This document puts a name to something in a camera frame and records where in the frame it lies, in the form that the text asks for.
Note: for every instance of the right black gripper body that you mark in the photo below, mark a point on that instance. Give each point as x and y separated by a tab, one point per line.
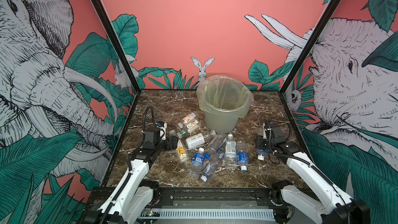
263	143

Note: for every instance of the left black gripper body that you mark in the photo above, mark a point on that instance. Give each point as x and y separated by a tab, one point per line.
165	145

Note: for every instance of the blue label water bottle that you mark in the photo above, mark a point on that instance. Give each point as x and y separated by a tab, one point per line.
242	155
261	154

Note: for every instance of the yellow label clear bottle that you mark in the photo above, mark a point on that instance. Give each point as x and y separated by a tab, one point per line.
181	152

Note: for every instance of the tall white label water bottle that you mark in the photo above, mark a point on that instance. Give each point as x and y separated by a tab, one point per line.
230	153

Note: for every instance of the blue label bottle white cap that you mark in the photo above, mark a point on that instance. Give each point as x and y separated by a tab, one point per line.
197	163

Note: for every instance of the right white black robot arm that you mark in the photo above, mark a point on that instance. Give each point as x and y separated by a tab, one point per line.
331	206

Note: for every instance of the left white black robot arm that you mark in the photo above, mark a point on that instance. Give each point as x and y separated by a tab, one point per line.
133	193

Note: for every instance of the green mesh waste bin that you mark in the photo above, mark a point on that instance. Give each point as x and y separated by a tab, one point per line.
220	124

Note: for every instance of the translucent plastic bin liner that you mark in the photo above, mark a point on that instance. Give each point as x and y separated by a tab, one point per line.
224	96

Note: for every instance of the green cap small bottle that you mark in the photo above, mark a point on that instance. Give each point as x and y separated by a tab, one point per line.
181	133

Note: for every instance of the white label bottle lying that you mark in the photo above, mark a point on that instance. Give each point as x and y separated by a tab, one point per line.
200	139

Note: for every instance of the beige label small bottle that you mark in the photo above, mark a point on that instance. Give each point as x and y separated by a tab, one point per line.
193	126

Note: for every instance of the clear bottle blue cap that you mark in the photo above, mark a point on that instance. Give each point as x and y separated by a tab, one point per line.
214	146

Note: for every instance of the crushed clear bottle white cap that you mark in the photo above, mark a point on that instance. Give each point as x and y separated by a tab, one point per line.
212	167

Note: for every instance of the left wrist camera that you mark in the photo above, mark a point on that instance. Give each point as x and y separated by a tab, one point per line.
163	126

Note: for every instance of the black front mounting rail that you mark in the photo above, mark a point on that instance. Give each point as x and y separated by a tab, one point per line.
170	196

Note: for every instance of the white slotted cable duct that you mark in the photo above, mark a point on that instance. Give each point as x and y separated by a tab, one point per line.
192	213

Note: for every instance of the right black frame post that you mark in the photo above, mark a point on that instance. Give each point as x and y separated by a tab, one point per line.
321	24

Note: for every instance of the black frame post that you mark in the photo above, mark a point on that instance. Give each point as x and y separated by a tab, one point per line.
321	24
110	31

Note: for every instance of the left black frame post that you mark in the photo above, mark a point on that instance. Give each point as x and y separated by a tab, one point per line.
110	31

